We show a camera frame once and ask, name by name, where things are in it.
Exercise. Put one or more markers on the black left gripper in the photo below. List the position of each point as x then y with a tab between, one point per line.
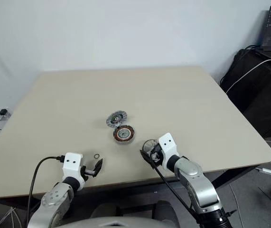
85	172

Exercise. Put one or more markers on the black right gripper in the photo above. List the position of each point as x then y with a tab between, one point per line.
156	154

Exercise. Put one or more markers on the motor stator with copper windings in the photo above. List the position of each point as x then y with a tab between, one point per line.
123	134

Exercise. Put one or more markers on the grey toothed motor rotor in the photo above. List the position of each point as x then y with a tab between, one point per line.
115	118

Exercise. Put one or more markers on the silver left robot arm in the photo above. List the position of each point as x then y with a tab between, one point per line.
54	199

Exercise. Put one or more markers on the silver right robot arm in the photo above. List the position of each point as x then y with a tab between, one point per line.
197	185

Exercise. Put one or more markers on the silver robot torso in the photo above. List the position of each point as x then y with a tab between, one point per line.
137	224

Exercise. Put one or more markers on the black plug adapter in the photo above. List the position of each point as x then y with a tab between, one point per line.
2	111

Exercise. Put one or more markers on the white flat bar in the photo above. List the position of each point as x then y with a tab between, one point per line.
268	170

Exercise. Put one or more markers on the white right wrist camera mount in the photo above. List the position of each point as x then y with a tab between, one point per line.
167	145

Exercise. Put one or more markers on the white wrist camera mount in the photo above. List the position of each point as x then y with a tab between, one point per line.
71	166
167	145

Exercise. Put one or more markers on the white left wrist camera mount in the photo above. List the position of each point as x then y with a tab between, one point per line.
71	166

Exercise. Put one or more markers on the dark table frame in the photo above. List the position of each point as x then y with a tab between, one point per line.
232	174

